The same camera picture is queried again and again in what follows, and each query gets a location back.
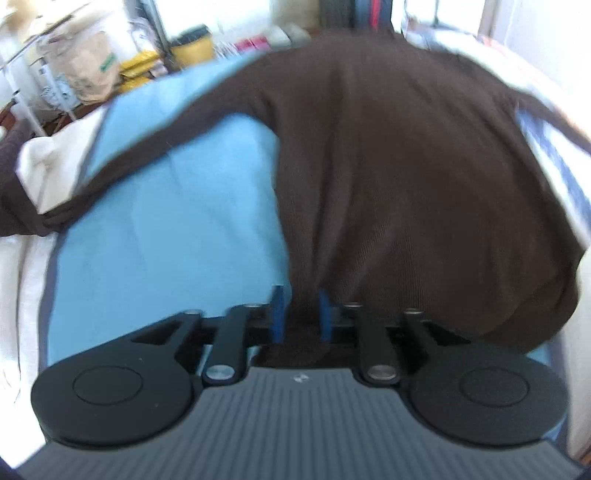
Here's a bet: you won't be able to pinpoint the brown knit sweater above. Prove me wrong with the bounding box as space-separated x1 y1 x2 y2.
0 30 591 365

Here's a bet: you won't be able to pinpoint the off-white blanket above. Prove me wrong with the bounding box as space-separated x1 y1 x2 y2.
0 108 109 462

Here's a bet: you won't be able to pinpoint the dark grey ribbed suitcase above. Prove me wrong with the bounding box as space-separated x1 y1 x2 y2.
320 0 354 28

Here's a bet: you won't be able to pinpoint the yellow plastic bags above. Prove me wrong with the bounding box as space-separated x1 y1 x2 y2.
119 51 167 90

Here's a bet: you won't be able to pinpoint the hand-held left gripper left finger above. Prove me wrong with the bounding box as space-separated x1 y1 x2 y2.
130 285 286 387

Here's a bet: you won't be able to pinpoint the yellow bucket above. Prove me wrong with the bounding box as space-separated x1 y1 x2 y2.
171 28 217 70

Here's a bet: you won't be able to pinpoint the navy suitcase with red strap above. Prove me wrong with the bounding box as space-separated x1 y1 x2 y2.
353 0 395 31

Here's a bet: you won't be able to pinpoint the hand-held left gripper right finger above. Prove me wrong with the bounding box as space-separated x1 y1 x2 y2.
318 288 472 387

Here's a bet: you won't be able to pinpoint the metal storage rack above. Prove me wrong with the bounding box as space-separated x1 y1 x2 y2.
0 0 167 139

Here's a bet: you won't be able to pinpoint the brown paper bag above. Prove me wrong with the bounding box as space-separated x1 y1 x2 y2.
46 28 122 102

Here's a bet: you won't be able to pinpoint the printed bed cover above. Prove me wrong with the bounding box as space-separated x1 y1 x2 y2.
44 25 591 462

